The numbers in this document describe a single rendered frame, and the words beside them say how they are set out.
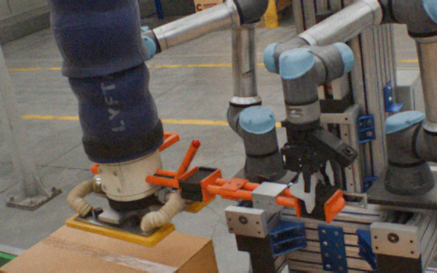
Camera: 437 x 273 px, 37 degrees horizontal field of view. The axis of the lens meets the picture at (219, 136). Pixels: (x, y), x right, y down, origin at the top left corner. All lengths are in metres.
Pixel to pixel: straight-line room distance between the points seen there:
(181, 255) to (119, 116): 0.56
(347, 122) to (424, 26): 0.50
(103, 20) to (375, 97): 0.94
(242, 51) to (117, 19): 0.68
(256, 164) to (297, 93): 0.83
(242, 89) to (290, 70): 0.89
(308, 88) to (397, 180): 0.70
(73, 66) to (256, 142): 0.73
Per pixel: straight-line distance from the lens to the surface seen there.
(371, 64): 2.10
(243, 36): 2.20
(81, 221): 1.91
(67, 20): 1.65
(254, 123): 2.13
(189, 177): 1.71
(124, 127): 1.70
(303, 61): 1.37
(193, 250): 2.06
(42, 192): 5.17
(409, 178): 2.00
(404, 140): 1.94
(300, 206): 1.50
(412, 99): 2.39
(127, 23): 1.66
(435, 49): 1.77
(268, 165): 2.18
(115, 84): 1.67
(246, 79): 2.23
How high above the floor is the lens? 1.98
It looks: 21 degrees down
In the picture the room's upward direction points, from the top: 11 degrees counter-clockwise
